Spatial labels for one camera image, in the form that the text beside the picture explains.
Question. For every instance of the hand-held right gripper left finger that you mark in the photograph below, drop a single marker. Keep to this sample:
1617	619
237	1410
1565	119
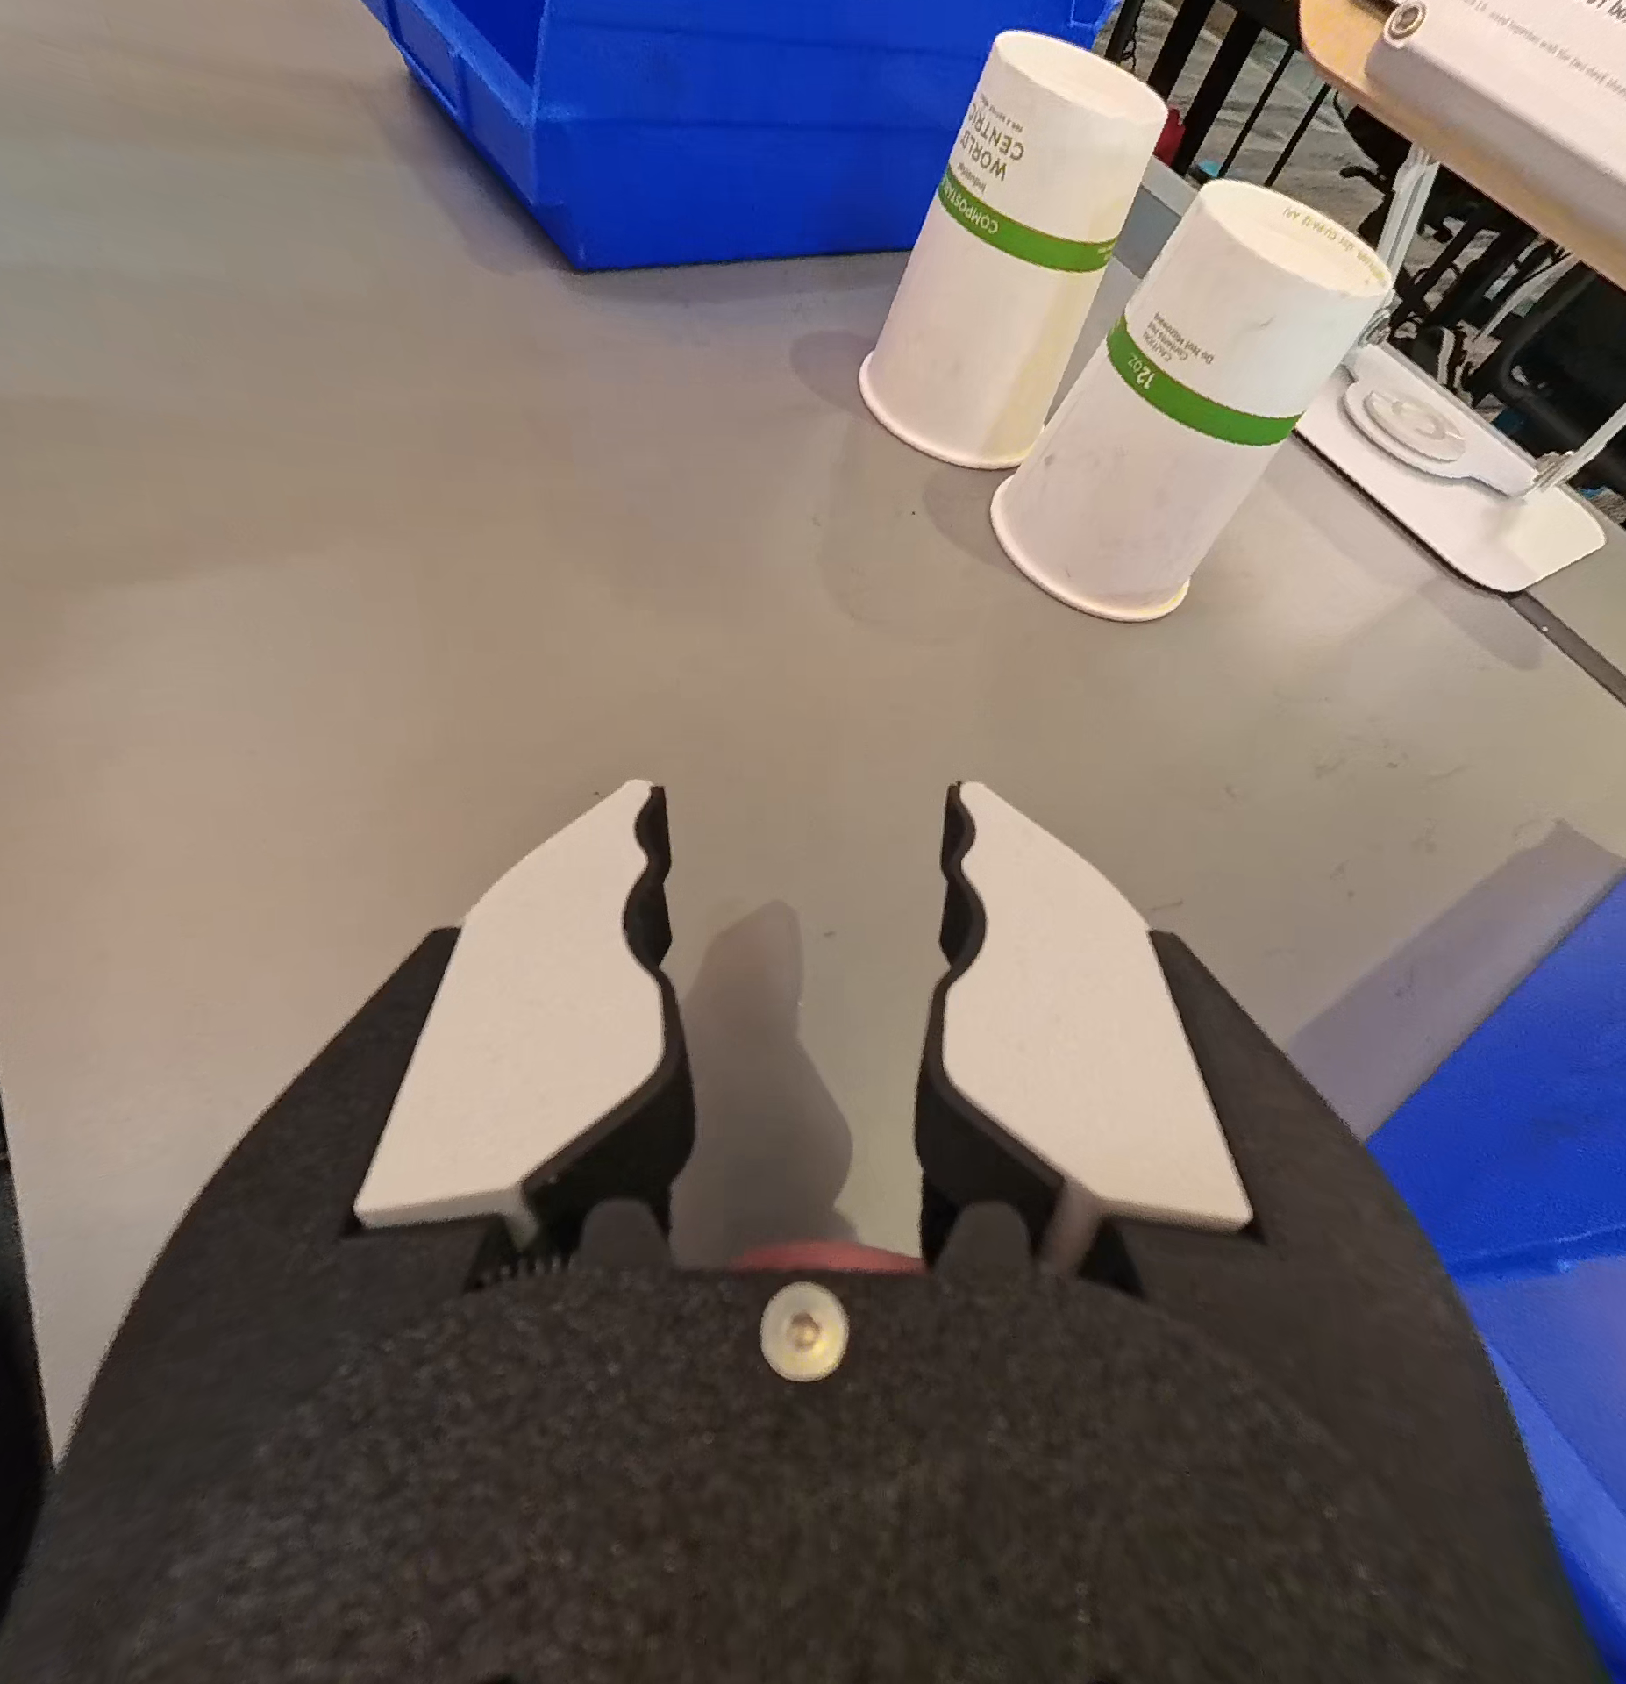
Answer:
523	1053

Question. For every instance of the white instruction sheet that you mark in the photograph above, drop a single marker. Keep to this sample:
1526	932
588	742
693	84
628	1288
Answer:
1602	33

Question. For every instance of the white paper cup green band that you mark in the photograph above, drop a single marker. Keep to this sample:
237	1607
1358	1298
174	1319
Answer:
1116	526
970	368

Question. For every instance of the blue plastic bin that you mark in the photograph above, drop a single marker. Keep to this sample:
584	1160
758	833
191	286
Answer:
707	158
1549	1184

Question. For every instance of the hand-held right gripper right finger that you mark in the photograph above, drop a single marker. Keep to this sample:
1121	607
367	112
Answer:
1075	1053

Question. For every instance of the white sign stand base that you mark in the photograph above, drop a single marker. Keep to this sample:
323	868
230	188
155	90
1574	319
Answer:
1484	526

